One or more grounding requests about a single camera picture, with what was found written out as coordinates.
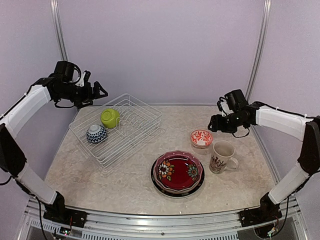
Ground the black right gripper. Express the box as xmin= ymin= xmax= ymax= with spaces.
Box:
xmin=208 ymin=110 xmax=247 ymax=133

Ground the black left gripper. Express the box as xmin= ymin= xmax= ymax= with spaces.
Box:
xmin=56 ymin=80 xmax=108 ymax=109

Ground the red white patterned bowl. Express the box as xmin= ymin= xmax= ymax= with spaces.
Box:
xmin=190 ymin=129 xmax=213 ymax=149

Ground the seashell print mug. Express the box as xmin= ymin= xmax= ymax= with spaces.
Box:
xmin=209 ymin=140 xmax=239 ymax=174

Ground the lime green bowl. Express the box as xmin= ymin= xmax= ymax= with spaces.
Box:
xmin=100 ymin=108 xmax=120 ymax=129

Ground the blue white patterned cup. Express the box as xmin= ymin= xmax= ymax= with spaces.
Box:
xmin=86 ymin=124 xmax=108 ymax=144

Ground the pink dotted scalloped plate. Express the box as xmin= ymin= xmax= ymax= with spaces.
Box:
xmin=151 ymin=150 xmax=205 ymax=194

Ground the black wavy line bowl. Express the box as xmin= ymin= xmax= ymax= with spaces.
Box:
xmin=155 ymin=155 xmax=200 ymax=191

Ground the black rimmed striped plate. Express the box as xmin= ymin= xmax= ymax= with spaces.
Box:
xmin=150 ymin=161 xmax=205 ymax=198

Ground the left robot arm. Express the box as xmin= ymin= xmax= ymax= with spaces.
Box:
xmin=0 ymin=61 xmax=108 ymax=223

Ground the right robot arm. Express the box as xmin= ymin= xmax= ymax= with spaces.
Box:
xmin=207 ymin=89 xmax=320 ymax=222

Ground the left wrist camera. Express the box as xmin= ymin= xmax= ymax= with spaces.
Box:
xmin=75 ymin=70 xmax=91 ymax=87

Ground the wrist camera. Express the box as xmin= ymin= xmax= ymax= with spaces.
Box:
xmin=75 ymin=70 xmax=91 ymax=87
xmin=217 ymin=96 xmax=232 ymax=117

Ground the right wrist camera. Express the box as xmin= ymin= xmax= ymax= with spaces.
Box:
xmin=217 ymin=96 xmax=232 ymax=117

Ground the white wire dish rack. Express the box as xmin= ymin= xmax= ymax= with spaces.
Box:
xmin=69 ymin=93 xmax=162 ymax=168

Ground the left aluminium corner post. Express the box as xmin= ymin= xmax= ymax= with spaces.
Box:
xmin=49 ymin=0 xmax=68 ymax=61

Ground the aluminium corner post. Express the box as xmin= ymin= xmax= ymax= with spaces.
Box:
xmin=49 ymin=0 xmax=68 ymax=61
xmin=245 ymin=0 xmax=272 ymax=100

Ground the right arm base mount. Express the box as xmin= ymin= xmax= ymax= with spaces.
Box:
xmin=239 ymin=193 xmax=283 ymax=227

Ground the right aluminium corner post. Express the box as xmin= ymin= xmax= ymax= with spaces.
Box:
xmin=245 ymin=0 xmax=272 ymax=100

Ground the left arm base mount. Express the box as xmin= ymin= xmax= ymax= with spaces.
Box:
xmin=43 ymin=192 xmax=88 ymax=228

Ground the aluminium front rail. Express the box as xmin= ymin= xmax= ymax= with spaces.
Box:
xmin=24 ymin=198 xmax=307 ymax=240

